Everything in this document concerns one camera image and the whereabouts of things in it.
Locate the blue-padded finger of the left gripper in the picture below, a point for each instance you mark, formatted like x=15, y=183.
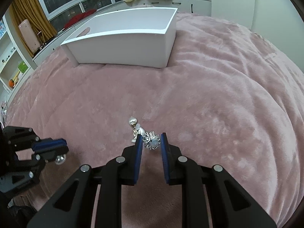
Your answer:
x=50, y=148

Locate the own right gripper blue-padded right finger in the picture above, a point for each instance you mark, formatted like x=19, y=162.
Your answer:
x=211, y=197

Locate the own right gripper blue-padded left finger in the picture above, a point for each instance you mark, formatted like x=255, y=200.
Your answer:
x=92, y=194

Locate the silver crystal earrings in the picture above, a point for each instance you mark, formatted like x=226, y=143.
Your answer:
x=151, y=140

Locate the white shelf unit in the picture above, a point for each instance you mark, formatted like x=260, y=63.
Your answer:
x=15, y=68

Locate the pink plush bed blanket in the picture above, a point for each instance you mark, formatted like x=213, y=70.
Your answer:
x=227, y=96

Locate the mustard curtain left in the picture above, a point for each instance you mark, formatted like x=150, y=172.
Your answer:
x=31, y=9

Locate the pink appliance by curtain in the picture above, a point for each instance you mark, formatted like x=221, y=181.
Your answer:
x=29, y=36

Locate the red cloth on sill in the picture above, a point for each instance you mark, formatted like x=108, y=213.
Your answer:
x=78, y=18

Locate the white rectangular storage tray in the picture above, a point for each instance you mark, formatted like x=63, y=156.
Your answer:
x=139, y=36

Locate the white wardrobe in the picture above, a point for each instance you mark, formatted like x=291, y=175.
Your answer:
x=276, y=20

